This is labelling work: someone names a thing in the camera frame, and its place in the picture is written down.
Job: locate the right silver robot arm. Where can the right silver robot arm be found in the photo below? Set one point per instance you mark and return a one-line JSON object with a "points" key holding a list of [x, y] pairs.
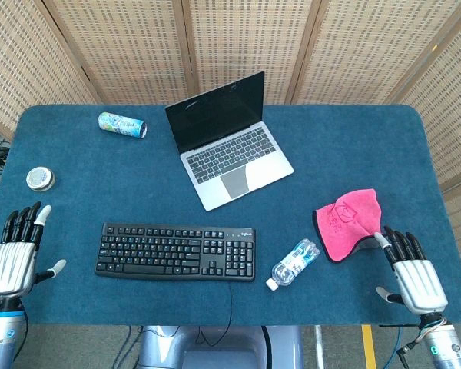
{"points": [[443, 340]]}

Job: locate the silver laptop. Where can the silver laptop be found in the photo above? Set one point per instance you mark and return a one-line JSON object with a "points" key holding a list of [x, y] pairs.
{"points": [[224, 140]]}

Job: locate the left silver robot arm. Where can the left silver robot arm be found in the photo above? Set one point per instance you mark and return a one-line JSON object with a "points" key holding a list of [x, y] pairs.
{"points": [[2, 332]]}

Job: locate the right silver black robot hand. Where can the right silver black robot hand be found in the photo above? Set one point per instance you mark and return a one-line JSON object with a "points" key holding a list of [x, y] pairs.
{"points": [[416, 280]]}

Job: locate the light blue drink can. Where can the light blue drink can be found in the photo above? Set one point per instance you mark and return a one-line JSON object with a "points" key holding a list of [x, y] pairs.
{"points": [[122, 125]]}

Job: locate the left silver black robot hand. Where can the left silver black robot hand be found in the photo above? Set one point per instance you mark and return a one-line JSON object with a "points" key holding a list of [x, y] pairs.
{"points": [[12, 261]]}

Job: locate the black logitech keyboard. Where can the black logitech keyboard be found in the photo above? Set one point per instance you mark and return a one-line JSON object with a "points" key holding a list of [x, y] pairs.
{"points": [[176, 251]]}

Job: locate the pink microfiber cloth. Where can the pink microfiber cloth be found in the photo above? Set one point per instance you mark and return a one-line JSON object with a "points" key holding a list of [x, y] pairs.
{"points": [[347, 225]]}

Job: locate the blue table mat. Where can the blue table mat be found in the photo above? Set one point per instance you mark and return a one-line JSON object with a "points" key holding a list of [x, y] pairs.
{"points": [[223, 192]]}

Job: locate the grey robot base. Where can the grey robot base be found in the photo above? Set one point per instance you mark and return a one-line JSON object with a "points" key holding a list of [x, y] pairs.
{"points": [[219, 348]]}

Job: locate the round silver tin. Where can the round silver tin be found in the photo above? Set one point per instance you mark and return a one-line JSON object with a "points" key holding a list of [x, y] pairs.
{"points": [[40, 178]]}

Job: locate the clear plastic water bottle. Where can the clear plastic water bottle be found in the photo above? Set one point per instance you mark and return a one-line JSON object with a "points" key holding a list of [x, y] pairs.
{"points": [[294, 265]]}

